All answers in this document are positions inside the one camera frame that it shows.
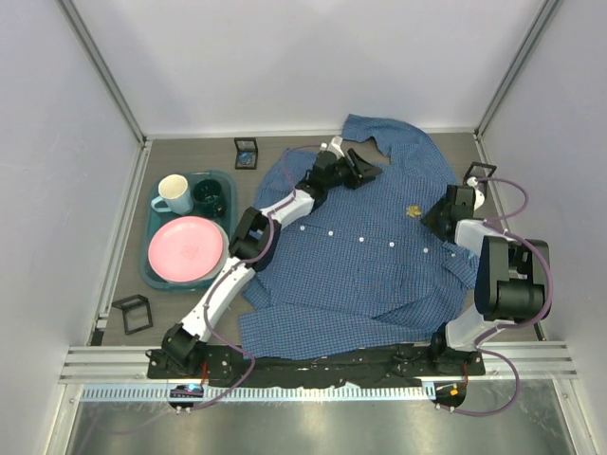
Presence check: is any dark green mug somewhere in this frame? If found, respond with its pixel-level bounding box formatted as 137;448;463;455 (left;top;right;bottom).
193;178;227;218

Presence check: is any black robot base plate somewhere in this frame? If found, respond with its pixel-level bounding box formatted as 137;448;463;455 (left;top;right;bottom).
146;344;486;389

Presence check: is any light blue mug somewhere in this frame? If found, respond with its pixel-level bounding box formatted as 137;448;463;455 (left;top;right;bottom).
150;174;194;215

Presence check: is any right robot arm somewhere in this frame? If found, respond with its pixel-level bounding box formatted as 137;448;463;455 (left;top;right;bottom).
421;177;553;374

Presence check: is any blue plaid shirt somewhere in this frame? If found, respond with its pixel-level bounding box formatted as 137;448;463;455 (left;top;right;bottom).
239;115;478;360

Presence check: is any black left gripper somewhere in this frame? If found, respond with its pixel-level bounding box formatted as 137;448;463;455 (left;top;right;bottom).
324;150;381;191

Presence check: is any teal plastic tray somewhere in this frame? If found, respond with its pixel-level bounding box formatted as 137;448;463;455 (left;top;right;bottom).
139;170;237;292

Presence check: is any aluminium frame rail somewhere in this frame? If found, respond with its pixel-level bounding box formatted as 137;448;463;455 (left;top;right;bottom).
55;0;148;148

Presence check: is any black display box right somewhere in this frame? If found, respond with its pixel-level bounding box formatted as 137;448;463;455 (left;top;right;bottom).
463;161;497;186

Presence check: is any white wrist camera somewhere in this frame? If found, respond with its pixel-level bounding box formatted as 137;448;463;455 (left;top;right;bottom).
464;176;487;210
320;136;345;158

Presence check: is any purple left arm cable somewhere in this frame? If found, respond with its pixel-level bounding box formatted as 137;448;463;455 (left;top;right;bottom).
192;141;328;411

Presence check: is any gold leaf brooch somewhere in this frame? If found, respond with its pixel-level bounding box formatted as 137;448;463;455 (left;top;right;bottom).
406;206;423;219

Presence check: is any pink plate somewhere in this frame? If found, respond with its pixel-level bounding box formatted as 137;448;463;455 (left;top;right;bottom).
147;216;228;284

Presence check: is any white slotted cable duct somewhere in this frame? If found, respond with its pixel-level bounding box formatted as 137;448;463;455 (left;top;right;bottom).
81;382;435;403

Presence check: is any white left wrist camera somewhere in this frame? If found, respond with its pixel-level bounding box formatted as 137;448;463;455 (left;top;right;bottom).
320;136;345;158

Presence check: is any black display box back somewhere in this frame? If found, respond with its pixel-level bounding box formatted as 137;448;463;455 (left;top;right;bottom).
233;137;259;170

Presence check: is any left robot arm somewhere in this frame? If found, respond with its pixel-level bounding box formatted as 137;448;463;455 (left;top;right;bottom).
150;138;382;378

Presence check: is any black display box front-left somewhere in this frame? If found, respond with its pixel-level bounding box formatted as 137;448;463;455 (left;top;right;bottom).
111;294;154;336

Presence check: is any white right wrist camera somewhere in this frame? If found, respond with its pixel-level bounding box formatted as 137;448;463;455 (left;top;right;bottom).
464;176;487;210

